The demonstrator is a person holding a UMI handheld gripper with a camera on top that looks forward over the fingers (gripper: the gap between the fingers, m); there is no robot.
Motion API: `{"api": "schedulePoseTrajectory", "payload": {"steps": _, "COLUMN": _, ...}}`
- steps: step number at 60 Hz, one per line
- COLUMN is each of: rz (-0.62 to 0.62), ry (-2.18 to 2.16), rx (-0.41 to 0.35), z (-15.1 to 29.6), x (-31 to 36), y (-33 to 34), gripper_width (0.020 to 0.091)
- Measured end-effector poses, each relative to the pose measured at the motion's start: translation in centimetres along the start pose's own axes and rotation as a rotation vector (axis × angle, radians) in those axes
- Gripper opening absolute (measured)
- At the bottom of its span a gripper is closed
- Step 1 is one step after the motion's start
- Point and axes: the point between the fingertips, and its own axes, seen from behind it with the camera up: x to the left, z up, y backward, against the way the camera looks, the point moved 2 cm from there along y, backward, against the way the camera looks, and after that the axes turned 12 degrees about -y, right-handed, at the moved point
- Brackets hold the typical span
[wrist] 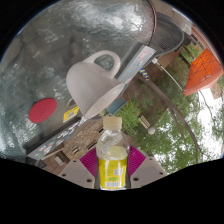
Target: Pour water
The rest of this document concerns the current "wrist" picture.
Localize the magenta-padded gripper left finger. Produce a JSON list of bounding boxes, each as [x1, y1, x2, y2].
[[58, 147, 100, 190]]

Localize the white ceramic mug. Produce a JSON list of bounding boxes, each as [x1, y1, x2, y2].
[[65, 49, 126, 120]]

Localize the orange canopy tent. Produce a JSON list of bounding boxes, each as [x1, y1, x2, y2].
[[183, 48, 224, 97]]

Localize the flat round red coaster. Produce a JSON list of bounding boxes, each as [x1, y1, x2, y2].
[[28, 98, 58, 124]]

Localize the small yellow card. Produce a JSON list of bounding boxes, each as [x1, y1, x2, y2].
[[62, 105, 81, 124]]

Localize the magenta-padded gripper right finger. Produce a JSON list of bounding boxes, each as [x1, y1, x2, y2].
[[126, 144, 168, 189]]

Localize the tall leaning tree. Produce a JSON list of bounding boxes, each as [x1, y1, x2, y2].
[[134, 71, 224, 164]]

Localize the blue and yellow striped cone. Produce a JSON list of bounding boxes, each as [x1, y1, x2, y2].
[[139, 68, 150, 80]]

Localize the clear bottle with yellow label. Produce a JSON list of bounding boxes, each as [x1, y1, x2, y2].
[[95, 115, 131, 191]]

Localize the lamp post with white globe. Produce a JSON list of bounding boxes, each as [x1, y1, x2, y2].
[[138, 114, 156, 136]]

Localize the black laptop with stickers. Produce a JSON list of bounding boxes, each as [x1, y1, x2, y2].
[[27, 121, 84, 160]]

